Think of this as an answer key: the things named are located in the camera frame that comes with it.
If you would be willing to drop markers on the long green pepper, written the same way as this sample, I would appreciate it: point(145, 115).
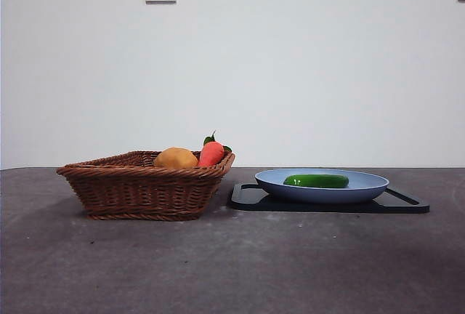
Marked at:
point(316, 181)

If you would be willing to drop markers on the orange carrot with green leaves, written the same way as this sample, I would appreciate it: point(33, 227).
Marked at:
point(210, 155)

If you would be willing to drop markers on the pale blue round plate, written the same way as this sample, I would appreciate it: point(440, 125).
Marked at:
point(327, 194)

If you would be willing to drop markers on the dark green rectangular tray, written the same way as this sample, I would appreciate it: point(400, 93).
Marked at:
point(309, 208)

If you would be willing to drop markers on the brown woven wicker basket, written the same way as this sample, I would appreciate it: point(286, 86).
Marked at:
point(145, 190)

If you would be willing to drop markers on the yellow-brown potato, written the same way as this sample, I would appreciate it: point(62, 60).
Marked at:
point(176, 158)

